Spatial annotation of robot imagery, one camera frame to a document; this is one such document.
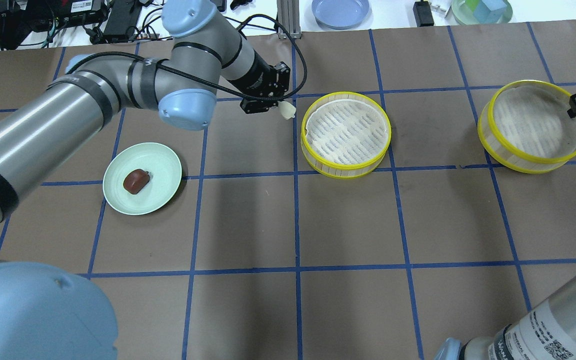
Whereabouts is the white bun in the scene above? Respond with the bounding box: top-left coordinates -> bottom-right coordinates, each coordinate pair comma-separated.
278,100 -> 297,120

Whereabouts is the black power adapter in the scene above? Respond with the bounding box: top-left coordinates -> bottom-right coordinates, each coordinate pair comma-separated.
413,0 -> 435,28

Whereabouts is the blue plate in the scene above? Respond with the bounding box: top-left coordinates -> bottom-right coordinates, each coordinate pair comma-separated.
310,0 -> 371,30

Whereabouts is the yellow steamer basket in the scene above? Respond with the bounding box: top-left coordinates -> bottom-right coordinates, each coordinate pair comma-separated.
477,79 -> 576,174
300,91 -> 393,179

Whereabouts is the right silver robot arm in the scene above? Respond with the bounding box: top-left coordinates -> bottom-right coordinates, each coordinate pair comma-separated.
435,80 -> 576,360

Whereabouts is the green foam block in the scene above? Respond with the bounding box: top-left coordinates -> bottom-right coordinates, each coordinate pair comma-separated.
465,0 -> 485,17

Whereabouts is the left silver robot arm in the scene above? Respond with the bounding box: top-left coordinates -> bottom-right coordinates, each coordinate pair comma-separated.
0,0 -> 293,360

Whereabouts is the green glass bowl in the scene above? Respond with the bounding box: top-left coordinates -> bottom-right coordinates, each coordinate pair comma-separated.
451,0 -> 514,25

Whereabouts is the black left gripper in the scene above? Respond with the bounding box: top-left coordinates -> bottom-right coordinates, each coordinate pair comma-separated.
238,61 -> 291,114

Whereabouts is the blue foam block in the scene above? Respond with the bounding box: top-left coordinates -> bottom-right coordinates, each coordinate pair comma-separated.
474,0 -> 508,24

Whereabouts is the pale green plate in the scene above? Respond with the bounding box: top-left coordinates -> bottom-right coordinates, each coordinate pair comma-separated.
102,142 -> 183,215

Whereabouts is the aluminium frame post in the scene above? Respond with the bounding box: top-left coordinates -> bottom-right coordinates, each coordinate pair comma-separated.
276,0 -> 302,40

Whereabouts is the brown bun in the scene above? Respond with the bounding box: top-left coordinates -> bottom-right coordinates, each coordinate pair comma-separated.
122,168 -> 151,195

